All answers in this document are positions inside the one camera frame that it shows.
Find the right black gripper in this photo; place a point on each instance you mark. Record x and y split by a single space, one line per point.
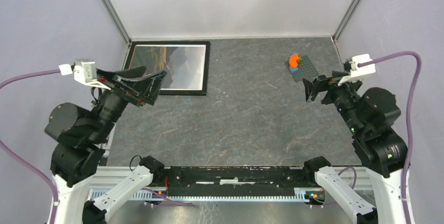
311 89

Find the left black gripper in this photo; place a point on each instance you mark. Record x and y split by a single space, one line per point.
147 85

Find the landscape photo print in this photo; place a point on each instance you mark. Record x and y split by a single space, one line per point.
184 64

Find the wooden picture frame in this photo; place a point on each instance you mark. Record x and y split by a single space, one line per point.
185 93

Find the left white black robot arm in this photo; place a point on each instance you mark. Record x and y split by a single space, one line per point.
79 132

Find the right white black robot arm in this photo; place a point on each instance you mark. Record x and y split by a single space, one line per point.
382 152

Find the grey building block baseplate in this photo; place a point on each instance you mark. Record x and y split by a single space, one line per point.
306 70

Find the blue building block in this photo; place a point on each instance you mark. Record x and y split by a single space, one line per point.
294 70

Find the orange arch block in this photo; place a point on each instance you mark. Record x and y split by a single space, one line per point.
293 61

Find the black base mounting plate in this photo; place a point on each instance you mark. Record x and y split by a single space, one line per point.
223 188

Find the aluminium rail frame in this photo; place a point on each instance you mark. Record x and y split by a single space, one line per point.
104 177

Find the white slotted cable duct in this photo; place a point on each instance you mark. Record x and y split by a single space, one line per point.
149 196

